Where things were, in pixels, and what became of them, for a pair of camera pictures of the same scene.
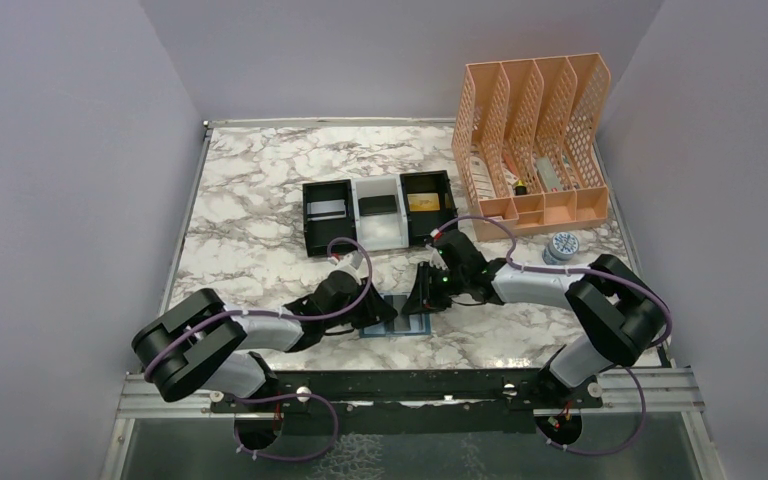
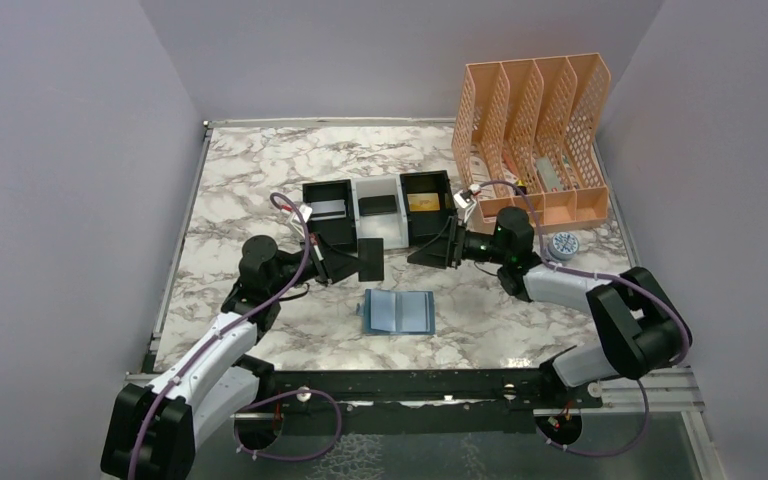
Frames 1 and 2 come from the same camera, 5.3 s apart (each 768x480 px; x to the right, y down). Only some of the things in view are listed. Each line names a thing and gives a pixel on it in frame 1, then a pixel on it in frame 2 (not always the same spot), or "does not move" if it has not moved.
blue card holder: (402, 324) does not move
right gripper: (423, 295) to (437, 252)
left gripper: (376, 309) to (329, 263)
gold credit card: (423, 202) does not move
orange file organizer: (529, 139) does not move
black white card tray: (377, 212) does not move
